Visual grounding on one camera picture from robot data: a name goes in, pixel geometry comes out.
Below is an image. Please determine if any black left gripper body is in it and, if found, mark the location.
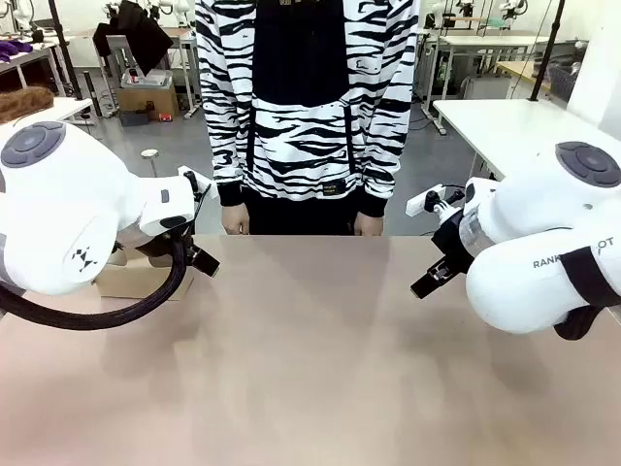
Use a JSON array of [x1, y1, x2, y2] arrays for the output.
[[135, 236, 195, 269]]

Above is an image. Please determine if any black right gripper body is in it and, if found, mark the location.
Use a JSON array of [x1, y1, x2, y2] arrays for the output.
[[430, 211, 475, 274]]

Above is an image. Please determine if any person's left forearm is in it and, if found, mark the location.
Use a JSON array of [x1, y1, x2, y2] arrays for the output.
[[357, 91, 414, 220]]

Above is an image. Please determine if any person's right forearm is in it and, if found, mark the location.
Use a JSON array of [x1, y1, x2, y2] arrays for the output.
[[199, 91, 249, 208]]

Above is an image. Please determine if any person's right hand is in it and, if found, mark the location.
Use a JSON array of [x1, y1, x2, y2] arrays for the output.
[[220, 203, 251, 237]]

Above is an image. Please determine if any person's left hand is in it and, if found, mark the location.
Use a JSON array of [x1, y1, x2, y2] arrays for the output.
[[354, 216, 385, 238]]

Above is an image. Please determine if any round metal stool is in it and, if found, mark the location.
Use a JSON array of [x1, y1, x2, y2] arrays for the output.
[[140, 150, 161, 179]]

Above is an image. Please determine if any large white table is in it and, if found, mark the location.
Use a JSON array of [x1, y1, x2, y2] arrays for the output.
[[431, 98, 621, 182]]

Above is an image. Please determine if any cardboard box on floor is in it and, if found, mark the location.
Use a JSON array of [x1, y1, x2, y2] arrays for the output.
[[114, 83, 180, 120]]

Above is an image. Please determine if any small white table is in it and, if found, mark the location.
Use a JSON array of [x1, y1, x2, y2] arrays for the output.
[[0, 96, 94, 128]]

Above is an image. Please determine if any grey flat box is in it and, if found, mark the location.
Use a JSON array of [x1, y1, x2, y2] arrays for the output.
[[119, 68, 174, 90]]

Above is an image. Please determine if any person in zebra hoodie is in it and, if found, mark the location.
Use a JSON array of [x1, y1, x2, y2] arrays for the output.
[[193, 0, 421, 237]]

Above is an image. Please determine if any black mesh basket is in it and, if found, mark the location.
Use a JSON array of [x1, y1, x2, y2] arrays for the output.
[[546, 64, 582, 99]]

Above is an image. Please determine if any brown furry object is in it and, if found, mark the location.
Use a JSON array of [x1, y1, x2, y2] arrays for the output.
[[0, 85, 54, 125]]

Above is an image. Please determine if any black stand pole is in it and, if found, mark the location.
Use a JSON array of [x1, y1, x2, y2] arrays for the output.
[[528, 0, 567, 103], [47, 0, 84, 101]]

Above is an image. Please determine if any black cloth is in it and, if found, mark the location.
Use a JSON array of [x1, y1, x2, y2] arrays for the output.
[[92, 0, 175, 79]]

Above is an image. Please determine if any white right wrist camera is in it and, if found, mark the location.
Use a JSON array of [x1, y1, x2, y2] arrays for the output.
[[405, 183, 467, 217]]

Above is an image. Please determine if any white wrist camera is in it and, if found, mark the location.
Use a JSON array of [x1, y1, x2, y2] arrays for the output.
[[176, 165, 217, 201], [405, 183, 467, 217]]

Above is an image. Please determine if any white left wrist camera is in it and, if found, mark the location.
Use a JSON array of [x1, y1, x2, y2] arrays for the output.
[[176, 165, 217, 201]]

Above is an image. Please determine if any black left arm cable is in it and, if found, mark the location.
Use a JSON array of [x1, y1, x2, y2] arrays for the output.
[[0, 232, 195, 333]]

